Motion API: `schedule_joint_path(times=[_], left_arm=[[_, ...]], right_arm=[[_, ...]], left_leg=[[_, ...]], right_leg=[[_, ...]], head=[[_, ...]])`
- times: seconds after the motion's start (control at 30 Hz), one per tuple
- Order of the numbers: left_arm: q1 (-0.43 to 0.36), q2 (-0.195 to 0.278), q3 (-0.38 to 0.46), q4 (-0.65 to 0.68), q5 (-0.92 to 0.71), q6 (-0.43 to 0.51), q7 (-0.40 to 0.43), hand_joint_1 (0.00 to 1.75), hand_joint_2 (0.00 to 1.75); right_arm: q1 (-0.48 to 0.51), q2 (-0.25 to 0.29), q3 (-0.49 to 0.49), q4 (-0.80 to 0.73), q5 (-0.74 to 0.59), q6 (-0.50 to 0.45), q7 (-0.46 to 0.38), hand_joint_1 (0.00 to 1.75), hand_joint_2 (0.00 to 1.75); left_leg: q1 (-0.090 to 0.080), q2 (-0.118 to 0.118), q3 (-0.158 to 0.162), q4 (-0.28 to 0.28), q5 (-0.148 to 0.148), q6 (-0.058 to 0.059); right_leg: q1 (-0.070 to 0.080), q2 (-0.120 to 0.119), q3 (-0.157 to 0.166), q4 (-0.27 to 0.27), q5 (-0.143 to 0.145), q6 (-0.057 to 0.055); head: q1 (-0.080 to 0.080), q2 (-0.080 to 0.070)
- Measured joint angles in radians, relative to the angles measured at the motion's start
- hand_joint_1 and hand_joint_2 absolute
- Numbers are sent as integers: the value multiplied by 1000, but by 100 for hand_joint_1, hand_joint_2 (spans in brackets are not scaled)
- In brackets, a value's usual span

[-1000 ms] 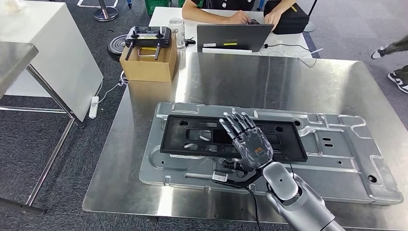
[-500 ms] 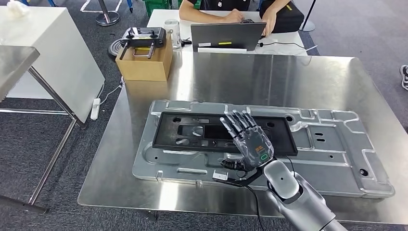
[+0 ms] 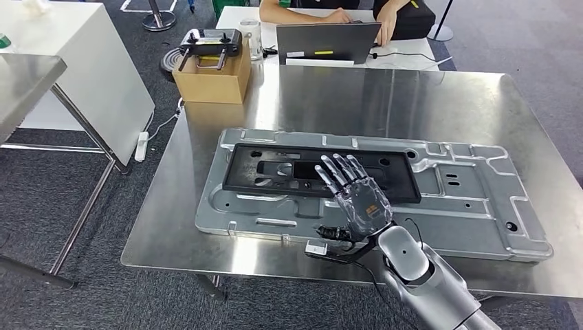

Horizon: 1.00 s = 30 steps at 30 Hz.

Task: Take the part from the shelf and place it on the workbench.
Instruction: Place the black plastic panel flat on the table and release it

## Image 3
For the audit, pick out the white cube cabinet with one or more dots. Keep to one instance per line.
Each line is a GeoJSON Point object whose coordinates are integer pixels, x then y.
{"type": "Point", "coordinates": [91, 82]}

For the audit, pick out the green crate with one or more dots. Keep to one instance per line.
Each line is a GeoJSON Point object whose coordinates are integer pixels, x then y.
{"type": "Point", "coordinates": [227, 7]}

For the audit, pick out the ribbed round stanchion base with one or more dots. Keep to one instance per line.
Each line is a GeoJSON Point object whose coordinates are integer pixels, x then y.
{"type": "Point", "coordinates": [167, 64]}

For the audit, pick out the black remote controller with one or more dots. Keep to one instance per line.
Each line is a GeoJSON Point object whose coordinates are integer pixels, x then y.
{"type": "Point", "coordinates": [209, 43]}

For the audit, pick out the grey laptop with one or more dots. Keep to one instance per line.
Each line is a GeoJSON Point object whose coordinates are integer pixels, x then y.
{"type": "Point", "coordinates": [328, 41]}

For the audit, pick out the person's right forearm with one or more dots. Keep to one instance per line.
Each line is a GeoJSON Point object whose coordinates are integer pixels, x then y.
{"type": "Point", "coordinates": [282, 11]}

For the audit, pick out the stainless steel workbench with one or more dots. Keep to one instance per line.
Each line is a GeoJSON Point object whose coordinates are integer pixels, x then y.
{"type": "Point", "coordinates": [319, 100]}

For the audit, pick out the white desk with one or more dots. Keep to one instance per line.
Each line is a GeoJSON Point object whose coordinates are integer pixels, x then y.
{"type": "Point", "coordinates": [410, 50]}

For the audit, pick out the stainless steel table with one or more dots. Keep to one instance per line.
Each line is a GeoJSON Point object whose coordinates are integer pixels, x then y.
{"type": "Point", "coordinates": [27, 82]}

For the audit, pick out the white flat board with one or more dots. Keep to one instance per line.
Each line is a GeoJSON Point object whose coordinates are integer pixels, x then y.
{"type": "Point", "coordinates": [319, 63]}

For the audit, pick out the person's left hand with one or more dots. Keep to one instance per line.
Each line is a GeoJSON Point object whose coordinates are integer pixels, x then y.
{"type": "Point", "coordinates": [386, 25]}

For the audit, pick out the black camera bracket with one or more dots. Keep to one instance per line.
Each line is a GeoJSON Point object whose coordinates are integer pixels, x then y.
{"type": "Point", "coordinates": [346, 256]}

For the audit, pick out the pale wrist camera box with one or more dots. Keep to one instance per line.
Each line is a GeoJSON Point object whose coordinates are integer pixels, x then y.
{"type": "Point", "coordinates": [316, 247]}

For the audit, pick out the person's left forearm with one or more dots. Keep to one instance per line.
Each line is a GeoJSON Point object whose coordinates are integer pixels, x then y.
{"type": "Point", "coordinates": [398, 3]}

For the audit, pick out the chrome stanchion post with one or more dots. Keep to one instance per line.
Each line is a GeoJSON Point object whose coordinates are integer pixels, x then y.
{"type": "Point", "coordinates": [441, 32]}
{"type": "Point", "coordinates": [158, 20]}

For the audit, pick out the black plastic mounting plate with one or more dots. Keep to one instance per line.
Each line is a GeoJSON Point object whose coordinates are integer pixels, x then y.
{"type": "Point", "coordinates": [237, 171]}

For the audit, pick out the white power strip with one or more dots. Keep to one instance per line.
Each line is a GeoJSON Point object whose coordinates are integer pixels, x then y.
{"type": "Point", "coordinates": [141, 146]}

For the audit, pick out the stamped silver metal panel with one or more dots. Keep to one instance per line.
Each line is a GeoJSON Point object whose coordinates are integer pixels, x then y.
{"type": "Point", "coordinates": [455, 227]}

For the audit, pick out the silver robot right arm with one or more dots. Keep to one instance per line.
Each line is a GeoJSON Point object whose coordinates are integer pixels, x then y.
{"type": "Point", "coordinates": [423, 282]}

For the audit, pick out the brown cardboard box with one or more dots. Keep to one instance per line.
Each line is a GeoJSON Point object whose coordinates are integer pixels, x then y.
{"type": "Point", "coordinates": [212, 86]}

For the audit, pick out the person's right hand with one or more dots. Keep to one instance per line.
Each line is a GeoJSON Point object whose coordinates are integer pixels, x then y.
{"type": "Point", "coordinates": [339, 16]}

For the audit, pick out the clear glass jar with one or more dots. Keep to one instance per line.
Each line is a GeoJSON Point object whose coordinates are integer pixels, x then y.
{"type": "Point", "coordinates": [250, 38]}

